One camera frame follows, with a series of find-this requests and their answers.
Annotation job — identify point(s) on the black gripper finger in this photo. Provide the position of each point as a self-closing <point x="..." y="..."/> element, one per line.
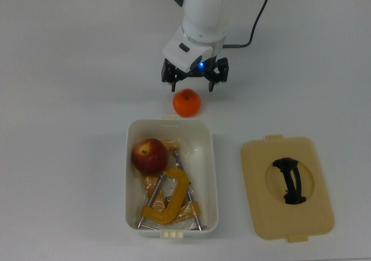
<point x="169" y="72"/>
<point x="221" y="71"/>

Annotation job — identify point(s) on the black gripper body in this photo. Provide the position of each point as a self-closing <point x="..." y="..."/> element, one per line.
<point x="207" y="68"/>

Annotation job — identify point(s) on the red toy apple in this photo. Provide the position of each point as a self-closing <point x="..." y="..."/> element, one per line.
<point x="150" y="156"/>

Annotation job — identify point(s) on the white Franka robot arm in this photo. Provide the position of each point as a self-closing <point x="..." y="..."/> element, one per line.
<point x="203" y="14"/>

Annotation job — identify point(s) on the white plastic container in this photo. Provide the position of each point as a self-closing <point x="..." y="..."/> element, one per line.
<point x="203" y="133"/>

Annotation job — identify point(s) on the orange toy mandarin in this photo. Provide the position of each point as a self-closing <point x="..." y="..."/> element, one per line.
<point x="187" y="104"/>

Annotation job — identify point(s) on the bagged small orange clamp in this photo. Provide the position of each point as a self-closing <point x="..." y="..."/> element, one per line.
<point x="150" y="185"/>
<point x="171" y="145"/>
<point x="191" y="208"/>

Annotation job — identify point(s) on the orange C-clamp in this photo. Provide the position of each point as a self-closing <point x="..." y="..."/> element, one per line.
<point x="178" y="182"/>

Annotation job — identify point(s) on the beige plastic lid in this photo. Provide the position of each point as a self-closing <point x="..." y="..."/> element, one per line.
<point x="261" y="185"/>

